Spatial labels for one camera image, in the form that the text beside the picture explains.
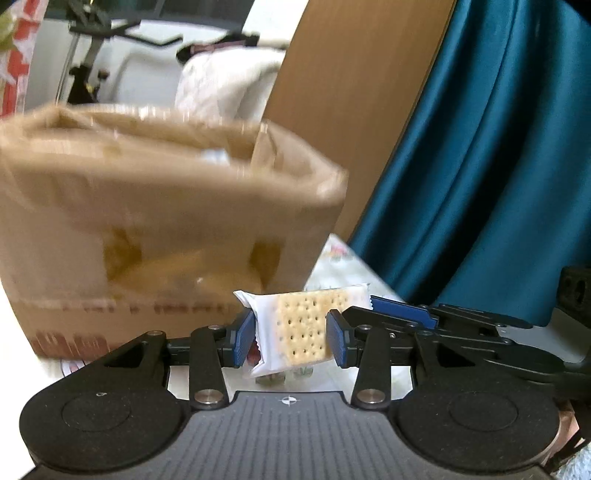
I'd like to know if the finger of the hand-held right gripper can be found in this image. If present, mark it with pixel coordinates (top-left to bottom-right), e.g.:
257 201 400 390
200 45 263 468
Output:
344 305 568 385
369 295 534 330

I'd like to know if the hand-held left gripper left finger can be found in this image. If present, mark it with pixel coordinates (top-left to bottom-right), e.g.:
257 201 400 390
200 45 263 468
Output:
102 310 257 411

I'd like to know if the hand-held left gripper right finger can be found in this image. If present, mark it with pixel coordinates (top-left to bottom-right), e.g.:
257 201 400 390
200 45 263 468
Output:
325 310 472 409

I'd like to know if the white cracker packet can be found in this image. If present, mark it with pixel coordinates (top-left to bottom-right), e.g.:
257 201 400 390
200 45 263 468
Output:
233 282 372 377

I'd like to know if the brown cardboard box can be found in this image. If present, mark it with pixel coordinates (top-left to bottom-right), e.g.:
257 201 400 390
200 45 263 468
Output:
0 104 349 361

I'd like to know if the green checked tablecloth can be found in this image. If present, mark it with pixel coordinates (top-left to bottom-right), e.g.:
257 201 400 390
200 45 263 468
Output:
0 233 591 480

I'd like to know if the teal curtain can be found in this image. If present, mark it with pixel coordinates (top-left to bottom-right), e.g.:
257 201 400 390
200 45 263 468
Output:
346 0 591 315

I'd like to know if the wooden board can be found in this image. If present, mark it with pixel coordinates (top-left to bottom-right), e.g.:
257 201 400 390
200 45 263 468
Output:
263 0 458 245

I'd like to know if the white quilted jacket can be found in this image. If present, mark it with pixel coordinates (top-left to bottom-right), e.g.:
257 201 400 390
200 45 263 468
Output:
175 46 287 123

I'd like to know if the black and pink garment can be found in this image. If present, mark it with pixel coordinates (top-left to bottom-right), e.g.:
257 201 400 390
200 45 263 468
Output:
177 31 262 63

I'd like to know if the black exercise bike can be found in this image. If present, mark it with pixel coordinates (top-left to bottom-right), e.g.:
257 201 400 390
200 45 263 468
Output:
58 0 183 104

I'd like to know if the printed backdrop cloth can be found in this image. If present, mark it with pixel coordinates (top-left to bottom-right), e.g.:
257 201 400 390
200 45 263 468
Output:
0 0 49 118

